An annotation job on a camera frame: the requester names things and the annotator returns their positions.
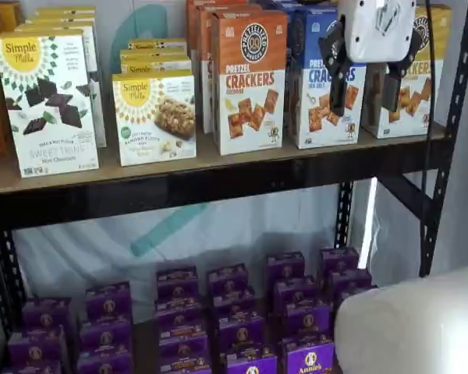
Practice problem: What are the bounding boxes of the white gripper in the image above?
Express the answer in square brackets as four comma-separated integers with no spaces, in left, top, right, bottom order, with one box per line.
[318,0,424,118]

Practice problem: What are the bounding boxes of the yellow white pretzel crackers box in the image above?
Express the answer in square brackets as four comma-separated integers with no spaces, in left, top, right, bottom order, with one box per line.
[363,3,452,139]

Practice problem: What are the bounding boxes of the blue white pretzel crackers box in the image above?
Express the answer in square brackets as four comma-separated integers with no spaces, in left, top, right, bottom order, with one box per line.
[257,0,340,129]
[290,5,368,150]

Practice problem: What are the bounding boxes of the orange white pretzel crackers box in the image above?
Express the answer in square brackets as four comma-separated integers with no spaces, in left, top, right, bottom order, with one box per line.
[211,9,289,156]
[200,4,264,136]
[185,0,258,75]

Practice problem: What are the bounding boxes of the Simple Mills almond bars box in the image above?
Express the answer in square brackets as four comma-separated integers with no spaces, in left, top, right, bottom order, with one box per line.
[112,69,198,168]
[119,58,193,77]
[127,37,189,54]
[119,48,191,63]

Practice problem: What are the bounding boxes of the wooden shelf board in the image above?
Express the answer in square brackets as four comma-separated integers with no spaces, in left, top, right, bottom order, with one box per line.
[0,120,448,196]

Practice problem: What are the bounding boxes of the Simple Mills sweet thins box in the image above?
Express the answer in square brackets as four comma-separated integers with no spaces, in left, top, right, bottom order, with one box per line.
[25,14,98,28]
[34,5,98,19]
[0,29,101,179]
[14,21,108,149]

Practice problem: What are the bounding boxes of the white LED light strip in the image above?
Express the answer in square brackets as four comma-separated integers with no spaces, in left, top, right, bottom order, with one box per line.
[357,177,378,270]

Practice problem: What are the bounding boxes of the white backdrop sheet teal print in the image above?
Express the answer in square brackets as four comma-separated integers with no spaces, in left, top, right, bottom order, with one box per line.
[11,0,453,324]

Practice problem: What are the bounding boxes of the black metal shelf frame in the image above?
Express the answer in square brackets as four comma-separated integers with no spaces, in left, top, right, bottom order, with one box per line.
[0,0,468,342]

